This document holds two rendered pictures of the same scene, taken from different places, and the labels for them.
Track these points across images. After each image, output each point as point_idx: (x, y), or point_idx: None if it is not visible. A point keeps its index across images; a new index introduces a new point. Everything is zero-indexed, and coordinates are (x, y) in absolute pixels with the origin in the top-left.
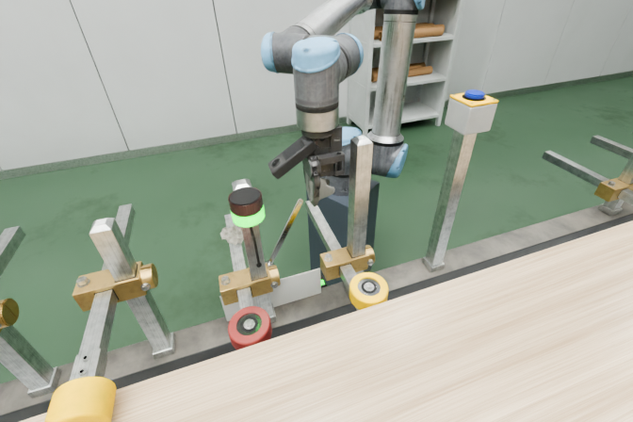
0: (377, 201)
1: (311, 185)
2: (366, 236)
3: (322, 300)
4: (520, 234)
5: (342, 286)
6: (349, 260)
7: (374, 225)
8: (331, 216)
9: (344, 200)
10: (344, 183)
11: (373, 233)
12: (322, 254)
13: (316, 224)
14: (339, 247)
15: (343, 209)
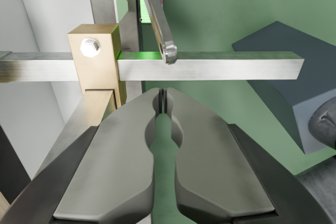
0: (289, 133)
1: (104, 180)
2: (264, 96)
3: (113, 7)
4: (144, 220)
5: (129, 46)
6: (80, 84)
7: (270, 110)
8: (305, 76)
9: (309, 107)
10: (334, 124)
11: (265, 103)
12: (106, 39)
13: (214, 58)
14: (129, 78)
15: (296, 98)
